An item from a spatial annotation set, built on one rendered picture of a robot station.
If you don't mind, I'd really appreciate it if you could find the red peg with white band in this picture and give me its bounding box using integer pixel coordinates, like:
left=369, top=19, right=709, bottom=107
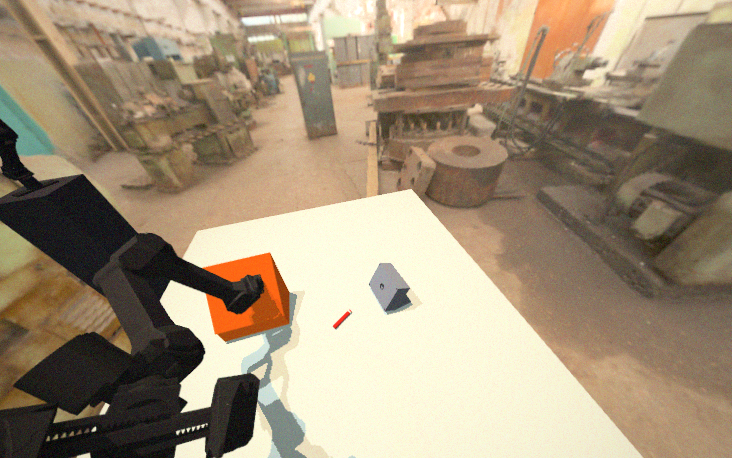
left=333, top=309, right=352, bottom=329

